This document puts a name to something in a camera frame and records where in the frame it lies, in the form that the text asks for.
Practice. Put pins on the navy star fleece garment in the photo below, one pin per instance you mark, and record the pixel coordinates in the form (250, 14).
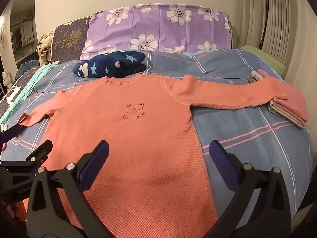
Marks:
(99, 67)

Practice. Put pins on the beige folded cloth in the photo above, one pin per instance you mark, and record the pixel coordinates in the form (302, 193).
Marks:
(282, 115)

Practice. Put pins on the salmon long-sleeve bear shirt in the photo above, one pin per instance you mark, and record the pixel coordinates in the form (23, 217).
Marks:
(138, 141)

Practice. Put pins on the white cat figurine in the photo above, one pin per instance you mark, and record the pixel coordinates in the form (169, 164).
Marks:
(5, 78)

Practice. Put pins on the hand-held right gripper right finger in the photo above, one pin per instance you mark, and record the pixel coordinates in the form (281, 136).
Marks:
(219, 158)

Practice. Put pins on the green cloth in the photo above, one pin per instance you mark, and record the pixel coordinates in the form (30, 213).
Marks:
(267, 57)

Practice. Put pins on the white pleated curtain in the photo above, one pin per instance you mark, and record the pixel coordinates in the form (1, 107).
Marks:
(279, 17)

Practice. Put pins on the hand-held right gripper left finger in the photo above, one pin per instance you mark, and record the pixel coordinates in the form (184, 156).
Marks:
(95, 163)

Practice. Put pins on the stack of folded clothes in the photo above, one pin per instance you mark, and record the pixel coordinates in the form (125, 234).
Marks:
(289, 96)

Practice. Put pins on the blue plaid blanket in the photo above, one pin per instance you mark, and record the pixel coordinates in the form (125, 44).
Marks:
(247, 124)

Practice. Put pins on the purple floral pillow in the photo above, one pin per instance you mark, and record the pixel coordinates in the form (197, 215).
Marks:
(153, 27)

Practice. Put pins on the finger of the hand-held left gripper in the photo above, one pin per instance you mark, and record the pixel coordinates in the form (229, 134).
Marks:
(39, 153)
(12, 132)

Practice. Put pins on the teal patterned cloth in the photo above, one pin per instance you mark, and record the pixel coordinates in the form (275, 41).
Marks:
(37, 79)

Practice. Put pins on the beige hanging garment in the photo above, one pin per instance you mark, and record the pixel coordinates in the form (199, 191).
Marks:
(44, 49)

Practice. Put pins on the small printed cloth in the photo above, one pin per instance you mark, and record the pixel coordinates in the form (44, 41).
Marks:
(253, 77)

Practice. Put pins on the teal fuzzy blanket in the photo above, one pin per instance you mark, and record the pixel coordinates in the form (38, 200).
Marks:
(26, 68)

